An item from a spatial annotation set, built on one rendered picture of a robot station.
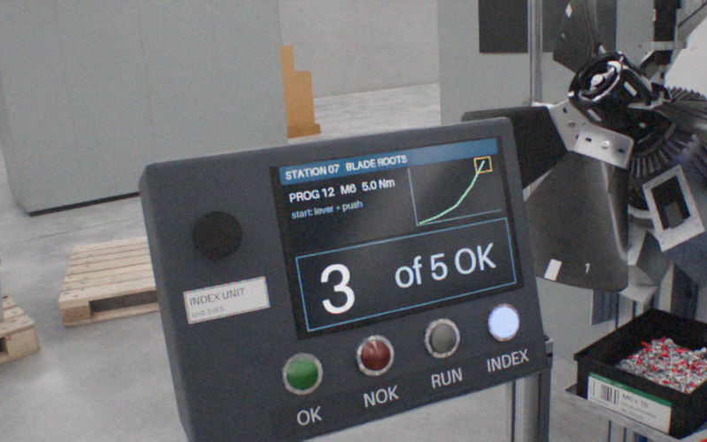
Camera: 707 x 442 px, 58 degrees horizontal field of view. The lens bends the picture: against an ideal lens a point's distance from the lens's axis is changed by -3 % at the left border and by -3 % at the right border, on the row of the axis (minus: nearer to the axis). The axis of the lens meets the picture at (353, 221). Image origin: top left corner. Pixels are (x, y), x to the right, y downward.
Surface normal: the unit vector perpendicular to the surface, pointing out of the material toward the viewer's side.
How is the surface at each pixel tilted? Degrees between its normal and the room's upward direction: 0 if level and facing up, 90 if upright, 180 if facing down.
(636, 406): 90
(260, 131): 90
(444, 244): 75
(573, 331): 90
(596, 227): 47
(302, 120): 90
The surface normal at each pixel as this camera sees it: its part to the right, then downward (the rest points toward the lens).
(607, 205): -0.11, -0.43
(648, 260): 0.52, -0.03
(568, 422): -0.07, -0.96
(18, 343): 0.66, 0.17
